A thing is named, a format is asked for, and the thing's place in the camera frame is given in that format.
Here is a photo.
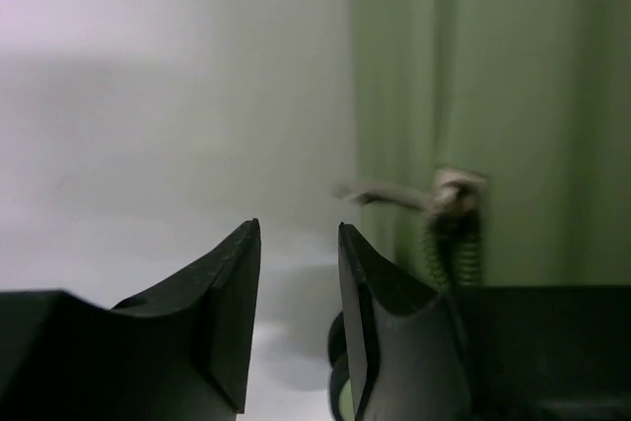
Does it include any green hard-shell suitcase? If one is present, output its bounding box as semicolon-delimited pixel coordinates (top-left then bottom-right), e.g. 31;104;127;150
329;0;630;420

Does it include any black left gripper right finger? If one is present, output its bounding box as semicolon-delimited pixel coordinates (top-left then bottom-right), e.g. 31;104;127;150
337;222;631;421

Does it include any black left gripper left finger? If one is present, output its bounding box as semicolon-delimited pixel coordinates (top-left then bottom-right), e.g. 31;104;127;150
1;219;260;420

